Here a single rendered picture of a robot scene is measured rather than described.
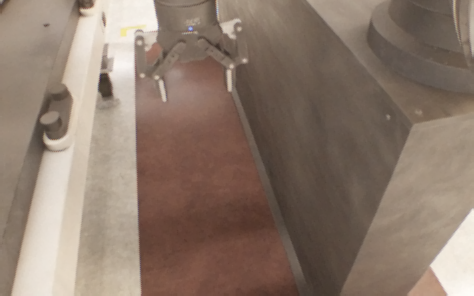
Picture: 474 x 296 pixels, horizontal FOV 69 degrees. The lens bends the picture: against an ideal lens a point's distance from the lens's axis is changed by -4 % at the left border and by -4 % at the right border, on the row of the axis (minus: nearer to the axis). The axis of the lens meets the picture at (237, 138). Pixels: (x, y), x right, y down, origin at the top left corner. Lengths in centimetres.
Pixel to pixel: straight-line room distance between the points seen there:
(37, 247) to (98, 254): 99
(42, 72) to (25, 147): 18
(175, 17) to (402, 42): 32
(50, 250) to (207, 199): 108
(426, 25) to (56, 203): 54
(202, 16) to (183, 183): 118
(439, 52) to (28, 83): 62
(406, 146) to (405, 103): 8
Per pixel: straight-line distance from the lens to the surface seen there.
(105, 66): 192
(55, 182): 53
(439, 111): 52
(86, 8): 95
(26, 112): 60
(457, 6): 25
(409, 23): 57
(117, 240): 147
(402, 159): 59
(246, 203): 147
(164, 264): 137
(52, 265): 46
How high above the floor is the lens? 120
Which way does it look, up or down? 44 degrees down
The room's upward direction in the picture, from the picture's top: 2 degrees counter-clockwise
